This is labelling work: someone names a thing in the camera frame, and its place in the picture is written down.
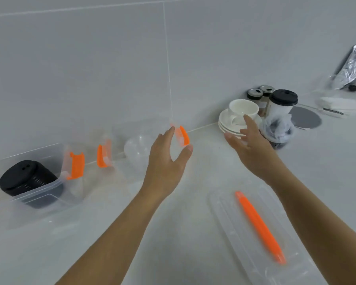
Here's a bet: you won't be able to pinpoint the person's right hand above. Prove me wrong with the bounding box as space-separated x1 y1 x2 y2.
224 114 288 184

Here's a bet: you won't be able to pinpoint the person's left hand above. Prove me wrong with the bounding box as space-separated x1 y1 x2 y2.
139 126 194 204

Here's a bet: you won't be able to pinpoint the stack of clear lids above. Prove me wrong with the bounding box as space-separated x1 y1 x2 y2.
124 134 155 171

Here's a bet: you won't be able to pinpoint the clear box lid orange handle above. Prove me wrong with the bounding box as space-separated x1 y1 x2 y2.
207 184 328 285

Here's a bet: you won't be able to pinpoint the clear storage box orange latches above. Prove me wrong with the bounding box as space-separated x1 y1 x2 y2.
0 142 85 230
96 117 190 183

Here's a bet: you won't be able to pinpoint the stack of black lids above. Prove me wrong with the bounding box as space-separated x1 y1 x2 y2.
0 160 64 209

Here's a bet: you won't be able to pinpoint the person's right forearm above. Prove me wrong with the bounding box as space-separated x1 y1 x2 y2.
267 169 356 285

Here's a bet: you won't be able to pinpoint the person's left forearm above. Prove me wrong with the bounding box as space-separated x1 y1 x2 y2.
55 188 167 285

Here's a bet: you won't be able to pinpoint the white ceramic cup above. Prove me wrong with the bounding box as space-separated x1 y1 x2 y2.
228 99 259 125

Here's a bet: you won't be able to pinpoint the white paper cup black lid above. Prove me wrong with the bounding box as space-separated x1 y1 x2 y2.
265 89 298 125

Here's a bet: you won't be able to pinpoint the glass jar black silver lid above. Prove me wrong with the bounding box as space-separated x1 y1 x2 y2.
247 88 265 113
258 85 275 109

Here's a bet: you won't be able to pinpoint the clear plastic bag dark contents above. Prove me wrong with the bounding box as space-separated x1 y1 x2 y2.
259 114 296 150

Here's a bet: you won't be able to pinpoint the stack of white saucers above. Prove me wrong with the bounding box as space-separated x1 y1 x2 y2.
219 124 248 137

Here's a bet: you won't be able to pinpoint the white saucer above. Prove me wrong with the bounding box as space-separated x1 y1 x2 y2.
218 120 257 135
218 122 253 136
219 108 263 133

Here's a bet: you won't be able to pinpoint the grey round disc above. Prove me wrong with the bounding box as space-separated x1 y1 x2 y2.
289 106 322 129

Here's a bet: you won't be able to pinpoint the white folded cloth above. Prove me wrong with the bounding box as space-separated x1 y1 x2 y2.
316 96 356 115

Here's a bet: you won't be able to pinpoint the thin probe dark handle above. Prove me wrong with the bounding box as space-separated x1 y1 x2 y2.
298 103 345 116

